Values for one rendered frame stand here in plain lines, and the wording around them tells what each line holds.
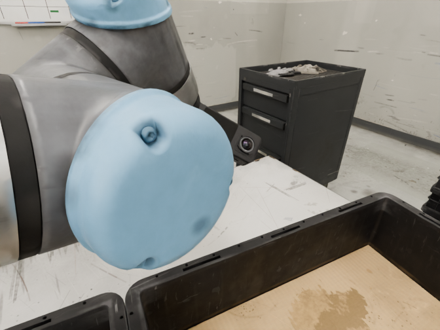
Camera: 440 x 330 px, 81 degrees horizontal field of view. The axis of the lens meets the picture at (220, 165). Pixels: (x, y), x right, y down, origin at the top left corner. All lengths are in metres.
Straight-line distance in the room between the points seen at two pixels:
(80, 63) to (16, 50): 2.77
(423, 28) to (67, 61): 3.19
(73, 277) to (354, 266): 0.54
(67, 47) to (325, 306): 0.41
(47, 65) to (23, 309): 0.51
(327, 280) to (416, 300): 0.12
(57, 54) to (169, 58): 0.09
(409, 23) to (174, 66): 3.14
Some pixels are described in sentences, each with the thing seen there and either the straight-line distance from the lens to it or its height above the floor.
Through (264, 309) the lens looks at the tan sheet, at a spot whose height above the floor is 0.83.
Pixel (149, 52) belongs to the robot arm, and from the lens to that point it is 0.25.
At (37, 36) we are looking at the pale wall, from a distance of 3.00.
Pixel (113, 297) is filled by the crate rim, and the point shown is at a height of 0.93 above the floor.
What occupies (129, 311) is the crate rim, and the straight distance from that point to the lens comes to 0.29.
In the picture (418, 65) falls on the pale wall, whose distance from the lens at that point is 3.29.
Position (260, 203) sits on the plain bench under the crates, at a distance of 0.76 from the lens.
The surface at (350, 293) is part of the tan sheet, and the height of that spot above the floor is 0.83.
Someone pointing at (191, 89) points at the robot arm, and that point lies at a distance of 0.31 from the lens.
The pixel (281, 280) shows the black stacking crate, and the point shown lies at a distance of 0.42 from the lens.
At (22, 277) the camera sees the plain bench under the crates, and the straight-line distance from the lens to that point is 0.71.
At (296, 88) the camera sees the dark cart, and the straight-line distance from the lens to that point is 1.37.
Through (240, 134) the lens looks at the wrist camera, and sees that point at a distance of 0.37.
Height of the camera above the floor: 1.17
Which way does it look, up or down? 30 degrees down
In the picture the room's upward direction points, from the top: straight up
